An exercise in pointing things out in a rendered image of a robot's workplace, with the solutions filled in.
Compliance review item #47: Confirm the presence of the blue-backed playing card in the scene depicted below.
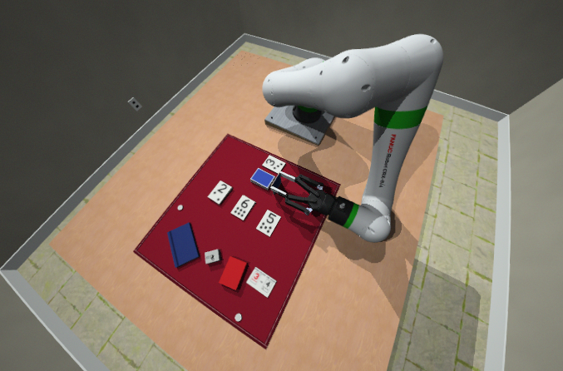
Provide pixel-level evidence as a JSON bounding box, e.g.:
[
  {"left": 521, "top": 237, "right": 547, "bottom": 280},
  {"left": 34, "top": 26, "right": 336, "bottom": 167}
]
[{"left": 250, "top": 167, "right": 275, "bottom": 188}]

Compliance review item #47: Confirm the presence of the blue notebook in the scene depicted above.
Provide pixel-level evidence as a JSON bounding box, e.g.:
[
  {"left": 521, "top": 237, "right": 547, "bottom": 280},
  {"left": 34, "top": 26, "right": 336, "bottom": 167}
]
[{"left": 167, "top": 222, "right": 200, "bottom": 268}]

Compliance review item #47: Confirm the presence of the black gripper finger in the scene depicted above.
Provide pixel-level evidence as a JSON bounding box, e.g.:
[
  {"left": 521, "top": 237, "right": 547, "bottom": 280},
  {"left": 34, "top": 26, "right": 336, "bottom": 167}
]
[
  {"left": 280, "top": 171, "right": 323, "bottom": 196},
  {"left": 270, "top": 186, "right": 317, "bottom": 215}
]

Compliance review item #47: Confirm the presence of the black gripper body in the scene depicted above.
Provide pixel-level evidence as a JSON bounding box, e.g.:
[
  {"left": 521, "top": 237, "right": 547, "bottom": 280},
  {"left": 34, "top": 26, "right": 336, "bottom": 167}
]
[{"left": 307, "top": 190, "right": 336, "bottom": 215}]

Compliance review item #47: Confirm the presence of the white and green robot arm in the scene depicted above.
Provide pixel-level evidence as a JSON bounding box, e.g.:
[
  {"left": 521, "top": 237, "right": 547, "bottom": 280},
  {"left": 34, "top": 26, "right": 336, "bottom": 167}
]
[{"left": 263, "top": 34, "right": 443, "bottom": 243}]

